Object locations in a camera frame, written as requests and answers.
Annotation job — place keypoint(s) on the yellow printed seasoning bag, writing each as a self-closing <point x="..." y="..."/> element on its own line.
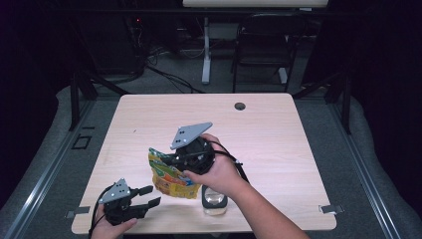
<point x="169" y="181"/>

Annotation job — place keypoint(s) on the black folding chair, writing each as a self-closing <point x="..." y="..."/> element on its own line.
<point x="265" y="43"/>

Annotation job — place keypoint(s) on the black metal stand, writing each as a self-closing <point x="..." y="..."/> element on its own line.
<point x="74" y="99"/>
<point x="345" y="103"/>

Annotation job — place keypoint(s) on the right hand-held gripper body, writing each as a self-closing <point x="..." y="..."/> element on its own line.
<point x="195" y="156"/>

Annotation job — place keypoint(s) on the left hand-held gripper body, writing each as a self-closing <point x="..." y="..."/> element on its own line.
<point x="116" y="205"/>

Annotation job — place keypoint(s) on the black cabinet with red light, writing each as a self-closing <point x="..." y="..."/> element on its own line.
<point x="109" y="43"/>

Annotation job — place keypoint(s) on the white desk with white legs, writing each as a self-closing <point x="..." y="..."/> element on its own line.
<point x="255" y="3"/>

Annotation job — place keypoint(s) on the clear jar with black lid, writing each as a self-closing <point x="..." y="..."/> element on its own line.
<point x="214" y="200"/>

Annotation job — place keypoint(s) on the person's right hand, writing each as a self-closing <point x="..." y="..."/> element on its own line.
<point x="225" y="176"/>

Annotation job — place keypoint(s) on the aluminium floor rail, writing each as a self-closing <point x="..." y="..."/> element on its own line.
<point x="43" y="179"/>
<point x="368" y="179"/>

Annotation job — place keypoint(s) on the person's left hand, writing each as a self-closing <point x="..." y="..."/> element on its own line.
<point x="106" y="230"/>

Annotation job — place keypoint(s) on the grey tape strip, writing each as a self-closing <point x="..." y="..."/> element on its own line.
<point x="78" y="211"/>
<point x="331" y="209"/>

